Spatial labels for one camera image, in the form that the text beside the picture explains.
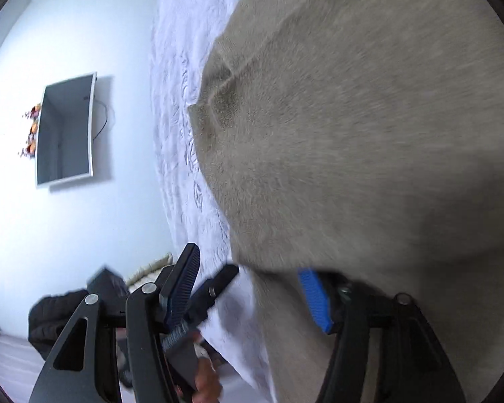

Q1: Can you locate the person left hand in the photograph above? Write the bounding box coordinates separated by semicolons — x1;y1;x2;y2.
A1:
192;331;223;403

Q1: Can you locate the black television cable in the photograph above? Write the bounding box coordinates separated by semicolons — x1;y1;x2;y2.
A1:
91;98;110;142

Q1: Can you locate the wall mounted television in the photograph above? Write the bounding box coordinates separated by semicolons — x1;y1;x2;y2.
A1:
35;73;97;187

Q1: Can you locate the orange flower wall decoration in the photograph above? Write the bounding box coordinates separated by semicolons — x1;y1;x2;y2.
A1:
19;103;42;158

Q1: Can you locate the olive knit sweater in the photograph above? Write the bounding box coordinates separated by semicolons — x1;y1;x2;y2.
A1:
189;0;504;402

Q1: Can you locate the white embossed bedspread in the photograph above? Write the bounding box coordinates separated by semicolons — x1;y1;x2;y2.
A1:
150;0;276;402

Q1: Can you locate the black clothing pile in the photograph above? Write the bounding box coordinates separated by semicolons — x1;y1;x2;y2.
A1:
28;289;88;360

